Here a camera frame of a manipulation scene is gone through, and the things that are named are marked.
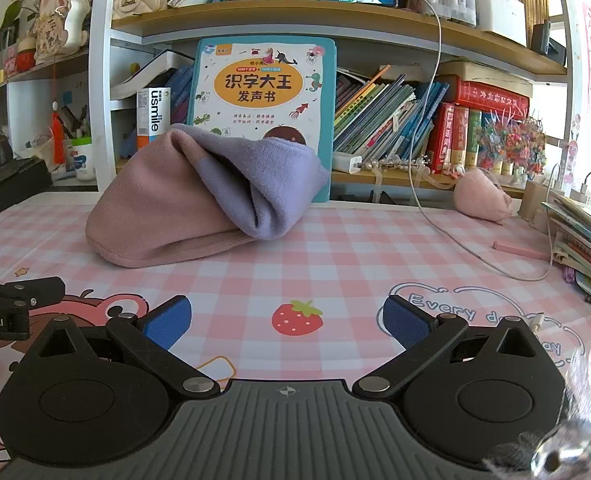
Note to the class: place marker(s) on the pink checkered tablecloth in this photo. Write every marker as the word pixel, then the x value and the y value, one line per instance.
pixel 325 260

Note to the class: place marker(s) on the wooden bookshelf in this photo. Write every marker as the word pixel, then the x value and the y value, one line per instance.
pixel 275 22

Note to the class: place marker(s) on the clear crinkled plastic film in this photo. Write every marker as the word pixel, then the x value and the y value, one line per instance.
pixel 585 395

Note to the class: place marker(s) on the white can with green lid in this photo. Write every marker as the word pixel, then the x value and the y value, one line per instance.
pixel 84 160

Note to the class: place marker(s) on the row of leaning picture books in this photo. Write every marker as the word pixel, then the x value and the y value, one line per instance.
pixel 380 120

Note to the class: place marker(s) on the black box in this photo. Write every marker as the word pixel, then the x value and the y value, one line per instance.
pixel 10 195

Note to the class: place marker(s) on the row of upright dictionaries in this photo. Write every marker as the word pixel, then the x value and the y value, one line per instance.
pixel 458 135

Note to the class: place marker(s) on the pink and purple sweater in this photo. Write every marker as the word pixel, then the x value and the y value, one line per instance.
pixel 175 200

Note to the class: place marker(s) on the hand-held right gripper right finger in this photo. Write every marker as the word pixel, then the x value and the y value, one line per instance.
pixel 405 320

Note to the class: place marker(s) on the colourful bead ornament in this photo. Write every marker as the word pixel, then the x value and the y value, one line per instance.
pixel 510 145

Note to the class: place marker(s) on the leaning blue books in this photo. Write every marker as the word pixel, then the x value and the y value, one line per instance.
pixel 180 95

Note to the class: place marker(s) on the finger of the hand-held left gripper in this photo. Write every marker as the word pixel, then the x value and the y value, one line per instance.
pixel 35 290

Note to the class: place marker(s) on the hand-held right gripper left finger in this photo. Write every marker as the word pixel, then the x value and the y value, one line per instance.
pixel 168 317

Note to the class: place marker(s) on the red thick dictionary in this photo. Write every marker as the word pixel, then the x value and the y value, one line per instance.
pixel 490 97

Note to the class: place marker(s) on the pink pen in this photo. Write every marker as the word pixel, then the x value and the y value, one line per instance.
pixel 520 250

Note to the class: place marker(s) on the white charger plug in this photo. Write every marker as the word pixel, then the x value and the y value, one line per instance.
pixel 346 162

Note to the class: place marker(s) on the pink plush toy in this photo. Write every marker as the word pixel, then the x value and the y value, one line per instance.
pixel 480 197

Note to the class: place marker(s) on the teal children's picture book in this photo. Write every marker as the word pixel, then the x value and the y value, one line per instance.
pixel 260 85

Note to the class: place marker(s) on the red tassel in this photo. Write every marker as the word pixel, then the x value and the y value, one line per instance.
pixel 57 135

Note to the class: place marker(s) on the white and orange toothpaste box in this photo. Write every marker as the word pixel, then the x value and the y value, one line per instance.
pixel 153 115

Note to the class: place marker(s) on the white storage box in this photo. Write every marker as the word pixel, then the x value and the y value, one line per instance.
pixel 500 15

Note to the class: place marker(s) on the stack of flat books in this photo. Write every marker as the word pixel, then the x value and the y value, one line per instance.
pixel 585 245

